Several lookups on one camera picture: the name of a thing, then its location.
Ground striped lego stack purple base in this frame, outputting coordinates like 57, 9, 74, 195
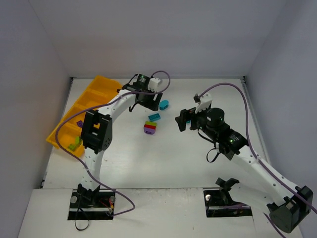
143, 121, 157, 135

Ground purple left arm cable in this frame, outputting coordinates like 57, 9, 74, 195
54, 70, 171, 216

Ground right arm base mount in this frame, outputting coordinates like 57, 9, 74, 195
203, 189, 253, 218

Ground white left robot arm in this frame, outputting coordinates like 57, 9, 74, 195
77, 74, 162, 204

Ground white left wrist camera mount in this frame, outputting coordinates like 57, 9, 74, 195
148, 77, 162, 92

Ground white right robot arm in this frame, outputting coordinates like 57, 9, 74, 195
175, 108, 314, 234

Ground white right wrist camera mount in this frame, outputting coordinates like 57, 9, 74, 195
193, 93, 212, 114

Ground purple small lego cube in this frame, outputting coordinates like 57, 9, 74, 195
76, 120, 83, 127

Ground small green lego brick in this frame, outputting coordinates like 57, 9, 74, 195
68, 144, 77, 151

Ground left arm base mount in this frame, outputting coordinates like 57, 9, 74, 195
67, 190, 116, 221

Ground green square lego brick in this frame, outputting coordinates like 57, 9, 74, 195
74, 136, 82, 147

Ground yellow divided plastic tray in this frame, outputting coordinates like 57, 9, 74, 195
46, 75, 123, 157

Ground black loop cable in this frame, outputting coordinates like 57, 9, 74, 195
74, 210, 90, 232

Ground teal flat lego brick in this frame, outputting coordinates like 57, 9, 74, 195
148, 113, 161, 122

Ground teal rounded lego brick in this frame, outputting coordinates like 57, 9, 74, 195
159, 100, 169, 111

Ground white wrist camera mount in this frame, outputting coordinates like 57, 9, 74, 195
193, 93, 212, 114
148, 77, 162, 92

